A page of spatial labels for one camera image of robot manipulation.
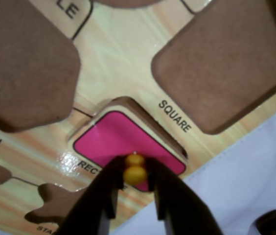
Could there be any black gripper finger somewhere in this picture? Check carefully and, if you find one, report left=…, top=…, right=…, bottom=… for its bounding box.
left=148, top=158, right=225, bottom=235
left=56, top=156, right=126, bottom=235

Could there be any pink rectangle piece yellow pin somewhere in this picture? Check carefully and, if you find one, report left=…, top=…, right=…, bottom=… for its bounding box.
left=72, top=105, right=187, bottom=194

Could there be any black rounded object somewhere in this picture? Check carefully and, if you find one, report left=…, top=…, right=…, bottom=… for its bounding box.
left=254, top=209, right=276, bottom=235

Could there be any wooden shape puzzle board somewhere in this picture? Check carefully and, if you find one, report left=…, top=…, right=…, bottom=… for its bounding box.
left=0, top=0, right=276, bottom=235

